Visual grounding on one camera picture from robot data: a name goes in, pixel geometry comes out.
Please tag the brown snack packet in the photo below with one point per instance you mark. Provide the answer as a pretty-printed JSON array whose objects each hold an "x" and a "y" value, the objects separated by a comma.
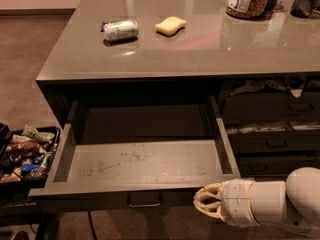
[{"x": 27, "y": 146}]

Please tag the grey cabinet counter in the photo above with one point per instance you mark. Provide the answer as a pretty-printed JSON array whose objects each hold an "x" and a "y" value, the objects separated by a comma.
[{"x": 154, "y": 68}]

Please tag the silver drawer handle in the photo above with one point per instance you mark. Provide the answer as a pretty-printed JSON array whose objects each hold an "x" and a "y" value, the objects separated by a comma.
[{"x": 144, "y": 199}]

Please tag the green snack packet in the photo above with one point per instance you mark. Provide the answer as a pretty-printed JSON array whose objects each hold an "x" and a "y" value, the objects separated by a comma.
[{"x": 33, "y": 133}]

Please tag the large jar of nuts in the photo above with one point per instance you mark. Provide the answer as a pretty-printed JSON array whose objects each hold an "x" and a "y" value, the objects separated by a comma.
[{"x": 245, "y": 9}]

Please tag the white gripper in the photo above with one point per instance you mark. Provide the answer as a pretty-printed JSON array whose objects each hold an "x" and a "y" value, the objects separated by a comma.
[{"x": 237, "y": 201}]

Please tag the grey drawer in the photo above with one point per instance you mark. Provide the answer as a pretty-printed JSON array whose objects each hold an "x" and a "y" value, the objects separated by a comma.
[
  {"x": 276, "y": 165},
  {"x": 106, "y": 153},
  {"x": 252, "y": 107},
  {"x": 275, "y": 142}
]

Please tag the dark glass object right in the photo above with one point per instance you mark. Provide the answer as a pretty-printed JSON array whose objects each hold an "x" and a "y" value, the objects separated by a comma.
[{"x": 304, "y": 8}]

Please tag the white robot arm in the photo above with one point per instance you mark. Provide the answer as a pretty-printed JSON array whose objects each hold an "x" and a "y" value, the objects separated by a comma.
[{"x": 292, "y": 204}]

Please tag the blue snack packet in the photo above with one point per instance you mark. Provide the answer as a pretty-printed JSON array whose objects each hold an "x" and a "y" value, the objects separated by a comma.
[{"x": 27, "y": 168}]

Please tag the yellow sponge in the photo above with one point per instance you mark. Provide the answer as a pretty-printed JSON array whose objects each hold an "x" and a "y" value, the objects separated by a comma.
[{"x": 170, "y": 25}]

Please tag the black cart frame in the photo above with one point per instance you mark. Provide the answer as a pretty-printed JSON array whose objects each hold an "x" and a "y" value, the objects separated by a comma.
[{"x": 17, "y": 208}]

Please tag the black snack tray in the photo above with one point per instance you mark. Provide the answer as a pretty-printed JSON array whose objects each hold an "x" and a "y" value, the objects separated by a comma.
[{"x": 11, "y": 176}]

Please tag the green white soda can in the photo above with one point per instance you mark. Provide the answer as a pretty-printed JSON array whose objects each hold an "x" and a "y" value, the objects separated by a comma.
[{"x": 120, "y": 30}]

